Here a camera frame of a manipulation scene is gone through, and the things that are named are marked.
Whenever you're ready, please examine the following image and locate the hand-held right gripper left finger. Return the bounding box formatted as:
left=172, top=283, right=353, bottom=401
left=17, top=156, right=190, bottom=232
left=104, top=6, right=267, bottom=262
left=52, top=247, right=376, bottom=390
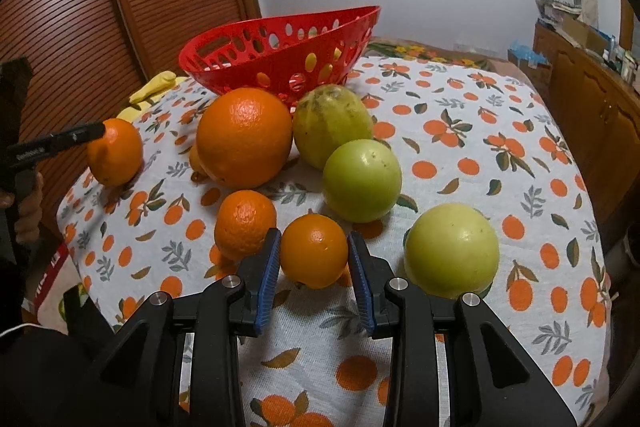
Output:
left=70, top=227, right=283, bottom=427

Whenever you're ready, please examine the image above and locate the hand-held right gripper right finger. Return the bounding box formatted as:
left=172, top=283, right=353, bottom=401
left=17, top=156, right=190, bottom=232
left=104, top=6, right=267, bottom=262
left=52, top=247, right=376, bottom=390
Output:
left=347, top=231, right=576, bottom=427

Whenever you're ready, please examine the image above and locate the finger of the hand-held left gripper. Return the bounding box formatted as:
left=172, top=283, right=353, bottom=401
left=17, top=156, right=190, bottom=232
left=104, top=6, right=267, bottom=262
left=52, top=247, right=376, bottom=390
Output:
left=52, top=121, right=107, bottom=150

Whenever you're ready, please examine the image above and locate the small mandarin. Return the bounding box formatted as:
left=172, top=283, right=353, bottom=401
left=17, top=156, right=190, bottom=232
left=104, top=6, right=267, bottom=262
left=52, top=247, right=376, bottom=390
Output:
left=87, top=118, right=144, bottom=186
left=214, top=190, right=277, bottom=262

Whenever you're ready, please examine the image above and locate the smooth medium orange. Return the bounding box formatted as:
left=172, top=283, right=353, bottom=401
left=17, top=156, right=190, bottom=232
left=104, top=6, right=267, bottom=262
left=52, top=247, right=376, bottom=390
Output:
left=279, top=213, right=349, bottom=290

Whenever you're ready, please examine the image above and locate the pale yellow apple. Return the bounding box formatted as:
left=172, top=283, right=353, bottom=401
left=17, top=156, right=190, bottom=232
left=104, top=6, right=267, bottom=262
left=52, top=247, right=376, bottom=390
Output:
left=403, top=203, right=501, bottom=300

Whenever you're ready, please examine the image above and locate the green apple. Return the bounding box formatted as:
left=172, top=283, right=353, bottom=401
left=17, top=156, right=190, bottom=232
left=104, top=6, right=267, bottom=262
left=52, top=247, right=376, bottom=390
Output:
left=322, top=139, right=403, bottom=224

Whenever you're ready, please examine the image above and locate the tiny orange citrus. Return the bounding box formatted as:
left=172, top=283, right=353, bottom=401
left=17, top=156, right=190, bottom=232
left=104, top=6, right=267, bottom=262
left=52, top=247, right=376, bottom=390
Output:
left=189, top=146, right=212, bottom=182

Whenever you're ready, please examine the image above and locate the large textured orange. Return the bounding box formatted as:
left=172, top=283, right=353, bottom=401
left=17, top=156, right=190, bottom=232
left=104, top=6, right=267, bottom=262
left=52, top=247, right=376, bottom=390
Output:
left=195, top=87, right=294, bottom=188

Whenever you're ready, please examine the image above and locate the red perforated plastic basket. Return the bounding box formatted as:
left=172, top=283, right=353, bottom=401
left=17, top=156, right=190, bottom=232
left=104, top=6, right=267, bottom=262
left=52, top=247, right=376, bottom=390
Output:
left=178, top=5, right=382, bottom=108

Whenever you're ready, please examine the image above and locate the large bumpy yellow-green lemon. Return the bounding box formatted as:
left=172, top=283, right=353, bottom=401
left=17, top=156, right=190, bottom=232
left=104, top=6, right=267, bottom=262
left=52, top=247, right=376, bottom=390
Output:
left=292, top=85, right=375, bottom=171

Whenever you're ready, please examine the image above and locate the person's left hand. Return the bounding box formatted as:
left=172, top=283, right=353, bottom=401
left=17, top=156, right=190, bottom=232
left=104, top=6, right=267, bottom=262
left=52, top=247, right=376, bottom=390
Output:
left=15, top=172, right=45, bottom=254

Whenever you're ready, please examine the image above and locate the yellow cloth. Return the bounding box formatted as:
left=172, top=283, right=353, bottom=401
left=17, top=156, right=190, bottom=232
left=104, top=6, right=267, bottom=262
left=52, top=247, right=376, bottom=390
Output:
left=117, top=73, right=187, bottom=120

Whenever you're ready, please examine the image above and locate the red bag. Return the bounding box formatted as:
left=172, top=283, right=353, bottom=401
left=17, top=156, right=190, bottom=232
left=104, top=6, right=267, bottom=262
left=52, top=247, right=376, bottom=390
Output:
left=30, top=244, right=71, bottom=308

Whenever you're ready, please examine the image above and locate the white orange-print towel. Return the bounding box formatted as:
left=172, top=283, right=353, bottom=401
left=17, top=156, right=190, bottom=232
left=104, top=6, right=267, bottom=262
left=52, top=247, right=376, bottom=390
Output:
left=55, top=57, right=613, bottom=427

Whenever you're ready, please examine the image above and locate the floral blanket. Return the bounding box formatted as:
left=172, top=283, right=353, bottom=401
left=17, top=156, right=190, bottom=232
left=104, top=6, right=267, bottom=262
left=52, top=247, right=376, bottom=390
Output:
left=362, top=36, right=538, bottom=92

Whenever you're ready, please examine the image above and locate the person's dark clothing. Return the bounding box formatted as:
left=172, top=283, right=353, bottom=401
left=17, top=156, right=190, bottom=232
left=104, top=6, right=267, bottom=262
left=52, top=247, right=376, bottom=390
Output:
left=0, top=257, right=118, bottom=427

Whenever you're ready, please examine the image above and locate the blue plastic bag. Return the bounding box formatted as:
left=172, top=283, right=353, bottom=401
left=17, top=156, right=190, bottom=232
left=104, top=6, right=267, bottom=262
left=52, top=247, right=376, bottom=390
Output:
left=507, top=39, right=552, bottom=68

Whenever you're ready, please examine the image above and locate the brown wooden cabinet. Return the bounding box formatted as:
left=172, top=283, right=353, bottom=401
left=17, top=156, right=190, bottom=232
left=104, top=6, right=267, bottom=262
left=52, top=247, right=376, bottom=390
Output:
left=532, top=19, right=640, bottom=258

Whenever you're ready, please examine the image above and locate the open cardboard box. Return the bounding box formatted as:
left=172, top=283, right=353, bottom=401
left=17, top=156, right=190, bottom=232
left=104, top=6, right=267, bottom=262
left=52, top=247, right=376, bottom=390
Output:
left=562, top=14, right=608, bottom=54

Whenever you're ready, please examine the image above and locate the stack of papers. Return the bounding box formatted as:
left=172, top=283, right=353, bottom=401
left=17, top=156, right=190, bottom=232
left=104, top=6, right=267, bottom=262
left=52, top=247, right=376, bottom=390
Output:
left=535, top=0, right=583, bottom=26

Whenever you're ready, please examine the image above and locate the group of toiletry bottles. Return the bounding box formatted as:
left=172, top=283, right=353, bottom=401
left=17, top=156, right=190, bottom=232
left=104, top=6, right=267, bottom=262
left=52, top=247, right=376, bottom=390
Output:
left=602, top=34, right=640, bottom=82

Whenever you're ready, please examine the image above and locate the white wall socket strip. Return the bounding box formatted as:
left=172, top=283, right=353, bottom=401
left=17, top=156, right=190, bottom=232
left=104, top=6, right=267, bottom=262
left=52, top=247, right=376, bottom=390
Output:
left=454, top=42, right=501, bottom=56

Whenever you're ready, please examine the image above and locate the brown window frame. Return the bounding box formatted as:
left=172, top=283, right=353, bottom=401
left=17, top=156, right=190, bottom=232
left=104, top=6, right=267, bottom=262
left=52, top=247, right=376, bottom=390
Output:
left=620, top=0, right=637, bottom=48

